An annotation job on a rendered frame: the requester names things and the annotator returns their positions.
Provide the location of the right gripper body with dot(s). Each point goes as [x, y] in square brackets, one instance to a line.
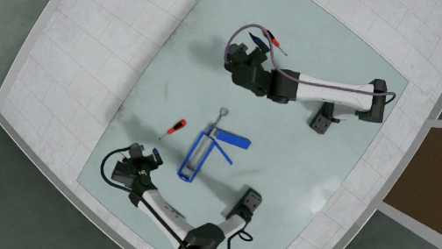
[253, 59]

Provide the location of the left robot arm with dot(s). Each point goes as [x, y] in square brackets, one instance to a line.
[206, 236]

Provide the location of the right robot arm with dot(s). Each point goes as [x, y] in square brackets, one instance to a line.
[344, 99]

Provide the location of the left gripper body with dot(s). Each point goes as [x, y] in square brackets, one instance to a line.
[137, 160]

